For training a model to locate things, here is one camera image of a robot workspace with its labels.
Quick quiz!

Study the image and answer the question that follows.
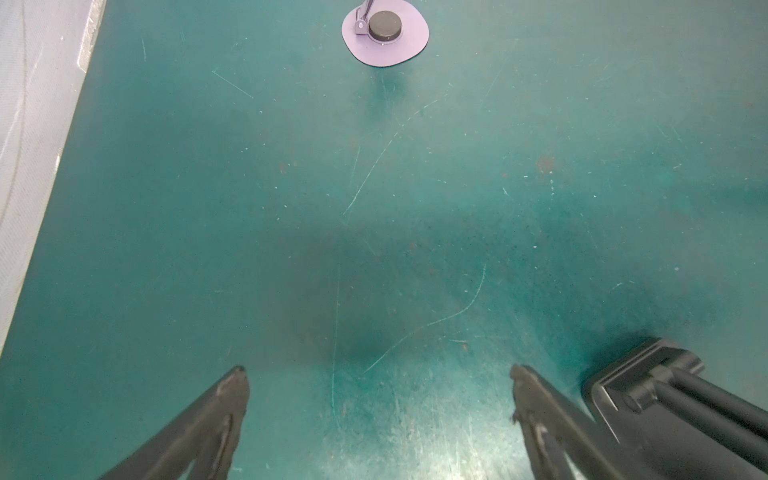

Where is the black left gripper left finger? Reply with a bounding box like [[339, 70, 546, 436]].
[[102, 366, 250, 479]]

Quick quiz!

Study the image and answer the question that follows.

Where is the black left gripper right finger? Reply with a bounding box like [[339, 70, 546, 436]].
[[510, 364, 624, 479]]

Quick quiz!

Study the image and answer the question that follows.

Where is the black folding stand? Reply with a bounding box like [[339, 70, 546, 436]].
[[582, 338, 767, 479]]

